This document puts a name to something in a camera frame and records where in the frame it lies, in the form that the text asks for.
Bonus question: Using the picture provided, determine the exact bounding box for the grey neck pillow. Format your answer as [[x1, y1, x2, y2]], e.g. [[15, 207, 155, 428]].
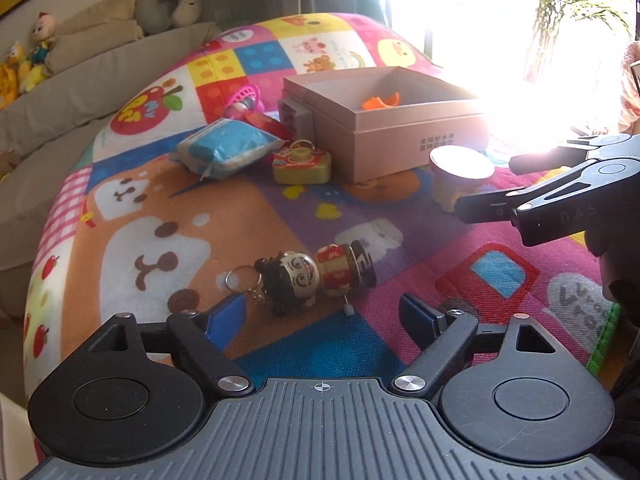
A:
[[135, 0, 206, 36]]

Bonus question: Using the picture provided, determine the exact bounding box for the colourful cartoon play mat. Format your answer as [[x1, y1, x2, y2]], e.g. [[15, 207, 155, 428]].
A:
[[22, 12, 626, 461]]

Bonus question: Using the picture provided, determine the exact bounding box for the yellow duck plush toy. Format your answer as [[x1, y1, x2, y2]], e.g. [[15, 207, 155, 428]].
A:
[[5, 40, 26, 78]]

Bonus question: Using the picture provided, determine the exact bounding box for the pink fuzzy cloth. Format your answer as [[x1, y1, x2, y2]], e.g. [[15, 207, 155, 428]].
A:
[[619, 42, 640, 133]]

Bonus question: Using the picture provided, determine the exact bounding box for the pink cardboard box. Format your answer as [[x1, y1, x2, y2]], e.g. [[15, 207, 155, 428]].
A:
[[282, 65, 491, 184]]

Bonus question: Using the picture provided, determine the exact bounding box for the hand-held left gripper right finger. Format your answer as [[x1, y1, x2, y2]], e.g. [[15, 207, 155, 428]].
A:
[[391, 294, 558, 396]]

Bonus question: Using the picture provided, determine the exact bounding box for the green potted plant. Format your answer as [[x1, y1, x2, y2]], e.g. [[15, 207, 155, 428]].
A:
[[530, 0, 636, 81]]

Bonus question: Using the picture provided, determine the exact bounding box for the beige cushion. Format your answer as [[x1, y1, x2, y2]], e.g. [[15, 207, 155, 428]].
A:
[[45, 0, 146, 76]]

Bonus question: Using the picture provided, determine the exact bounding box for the red toy piece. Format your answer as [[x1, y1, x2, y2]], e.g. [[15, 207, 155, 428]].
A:
[[244, 111, 293, 142]]

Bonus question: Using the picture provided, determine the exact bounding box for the person's right hand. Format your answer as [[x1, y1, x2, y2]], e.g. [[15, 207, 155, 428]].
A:
[[587, 220, 640, 306]]

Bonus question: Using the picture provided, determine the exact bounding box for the grey ribbed stamp block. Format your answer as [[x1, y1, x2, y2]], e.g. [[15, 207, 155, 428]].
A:
[[277, 97, 315, 137]]

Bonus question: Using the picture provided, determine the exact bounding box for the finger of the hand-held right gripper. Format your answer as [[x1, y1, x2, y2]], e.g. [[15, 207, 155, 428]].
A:
[[509, 132, 640, 174], [455, 157, 640, 226]]

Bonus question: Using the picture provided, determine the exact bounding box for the doll plush toy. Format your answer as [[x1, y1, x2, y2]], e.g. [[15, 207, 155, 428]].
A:
[[27, 10, 58, 66]]

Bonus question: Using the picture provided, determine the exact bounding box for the blue and white pouch pack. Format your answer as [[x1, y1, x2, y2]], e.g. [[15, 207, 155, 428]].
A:
[[167, 117, 281, 181]]

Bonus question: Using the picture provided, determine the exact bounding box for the beige sofa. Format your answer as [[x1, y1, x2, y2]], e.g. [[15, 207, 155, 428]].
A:
[[0, 0, 226, 321]]

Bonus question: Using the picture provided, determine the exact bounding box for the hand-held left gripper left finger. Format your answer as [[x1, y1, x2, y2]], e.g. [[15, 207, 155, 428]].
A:
[[90, 294, 256, 397]]

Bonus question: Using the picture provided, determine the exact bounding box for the pink mesh basket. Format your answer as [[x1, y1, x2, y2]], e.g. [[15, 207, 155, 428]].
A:
[[222, 82, 266, 121]]

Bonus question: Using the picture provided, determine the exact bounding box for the beige jar with round lid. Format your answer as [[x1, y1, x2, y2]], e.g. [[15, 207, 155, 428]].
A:
[[429, 146, 496, 213]]

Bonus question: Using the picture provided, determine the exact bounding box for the doll figure keychain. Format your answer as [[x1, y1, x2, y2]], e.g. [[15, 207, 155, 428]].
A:
[[225, 240, 377, 318]]

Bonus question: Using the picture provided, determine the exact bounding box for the orange plastic toy piece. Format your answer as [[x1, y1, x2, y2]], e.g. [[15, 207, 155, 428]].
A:
[[361, 91, 402, 110]]

